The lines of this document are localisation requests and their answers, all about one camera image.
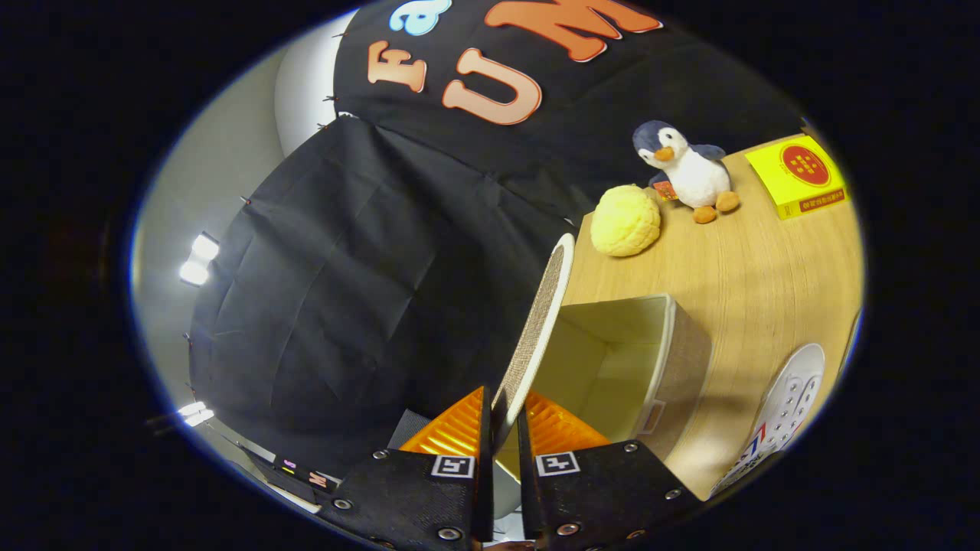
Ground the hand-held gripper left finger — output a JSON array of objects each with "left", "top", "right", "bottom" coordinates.
[{"left": 318, "top": 385, "right": 495, "bottom": 551}]

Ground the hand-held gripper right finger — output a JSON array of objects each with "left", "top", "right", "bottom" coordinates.
[{"left": 517, "top": 390, "right": 701, "bottom": 551}]

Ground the beige fabric storage box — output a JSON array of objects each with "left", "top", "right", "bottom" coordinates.
[{"left": 490, "top": 233, "right": 713, "bottom": 479}]

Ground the white shoe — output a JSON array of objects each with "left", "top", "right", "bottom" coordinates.
[{"left": 708, "top": 343, "right": 826, "bottom": 500}]

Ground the yellow bread plush toy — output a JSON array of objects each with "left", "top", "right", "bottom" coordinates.
[{"left": 590, "top": 184, "right": 662, "bottom": 258}]

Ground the penguin plush toy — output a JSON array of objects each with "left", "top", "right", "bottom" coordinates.
[{"left": 632, "top": 120, "right": 741, "bottom": 224}]

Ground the yellow book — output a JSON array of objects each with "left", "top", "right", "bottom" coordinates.
[{"left": 744, "top": 135, "right": 849, "bottom": 221}]

